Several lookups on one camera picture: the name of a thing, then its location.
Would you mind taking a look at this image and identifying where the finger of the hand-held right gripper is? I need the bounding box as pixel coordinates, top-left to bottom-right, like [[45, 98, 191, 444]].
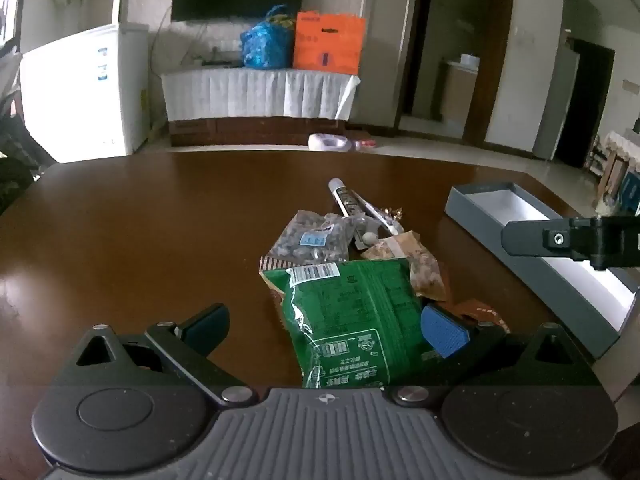
[[501, 216, 574, 259]]

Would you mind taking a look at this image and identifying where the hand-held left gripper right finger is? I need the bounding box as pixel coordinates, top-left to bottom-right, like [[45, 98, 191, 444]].
[[391, 302, 603, 407]]

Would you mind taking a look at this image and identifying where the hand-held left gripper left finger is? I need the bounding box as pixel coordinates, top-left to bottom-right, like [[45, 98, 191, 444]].
[[47, 303, 260, 407]]

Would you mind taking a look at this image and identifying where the grey cardboard box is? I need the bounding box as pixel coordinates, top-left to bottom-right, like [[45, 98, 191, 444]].
[[445, 181, 640, 361]]

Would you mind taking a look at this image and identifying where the orange-brown snack bar packet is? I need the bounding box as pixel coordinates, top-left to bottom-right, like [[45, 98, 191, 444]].
[[450, 298, 512, 333]]

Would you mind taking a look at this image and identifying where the brown peanut packet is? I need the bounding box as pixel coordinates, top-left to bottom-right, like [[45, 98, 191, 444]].
[[361, 230, 449, 302]]

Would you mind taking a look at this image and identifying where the striped snack packet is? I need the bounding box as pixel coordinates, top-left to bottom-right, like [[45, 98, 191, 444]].
[[259, 255, 288, 311]]

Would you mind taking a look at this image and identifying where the green snack packet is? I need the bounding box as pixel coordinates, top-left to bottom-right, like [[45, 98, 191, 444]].
[[262, 258, 436, 391]]

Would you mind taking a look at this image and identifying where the clear plastic snack packet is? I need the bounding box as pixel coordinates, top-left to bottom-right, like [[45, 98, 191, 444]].
[[352, 212, 388, 252]]

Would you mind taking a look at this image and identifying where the clear bag of nuts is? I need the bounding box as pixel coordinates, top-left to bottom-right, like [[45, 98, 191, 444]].
[[266, 210, 357, 264]]

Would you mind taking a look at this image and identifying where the white brown tube snack packet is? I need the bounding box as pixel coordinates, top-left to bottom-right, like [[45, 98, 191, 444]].
[[327, 178, 406, 236]]

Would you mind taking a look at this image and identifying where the blue plastic stool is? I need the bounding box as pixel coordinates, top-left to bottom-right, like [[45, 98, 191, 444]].
[[620, 170, 640, 216]]

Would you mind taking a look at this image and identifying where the side table with lace cloth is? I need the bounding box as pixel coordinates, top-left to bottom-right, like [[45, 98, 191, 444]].
[[592, 130, 640, 211]]

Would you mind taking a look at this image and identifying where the beige kitchen cabinet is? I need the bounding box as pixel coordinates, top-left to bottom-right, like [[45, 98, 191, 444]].
[[440, 60, 481, 126]]

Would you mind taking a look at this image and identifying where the purple white bottle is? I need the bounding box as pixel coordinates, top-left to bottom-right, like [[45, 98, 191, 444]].
[[307, 133, 358, 152]]

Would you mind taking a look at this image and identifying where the white lace cloth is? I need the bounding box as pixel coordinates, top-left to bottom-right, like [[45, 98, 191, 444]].
[[161, 67, 361, 122]]

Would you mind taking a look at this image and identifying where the white chest freezer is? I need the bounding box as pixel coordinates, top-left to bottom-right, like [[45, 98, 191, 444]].
[[19, 22, 151, 163]]

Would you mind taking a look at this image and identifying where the dark cloth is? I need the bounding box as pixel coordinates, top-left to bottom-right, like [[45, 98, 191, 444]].
[[0, 40, 46, 211]]

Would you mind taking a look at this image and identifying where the orange cardboard box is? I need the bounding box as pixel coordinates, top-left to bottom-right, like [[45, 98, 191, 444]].
[[292, 11, 366, 75]]

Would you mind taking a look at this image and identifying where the blue plastic bag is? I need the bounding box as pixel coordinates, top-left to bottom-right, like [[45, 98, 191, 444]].
[[240, 5, 296, 70]]

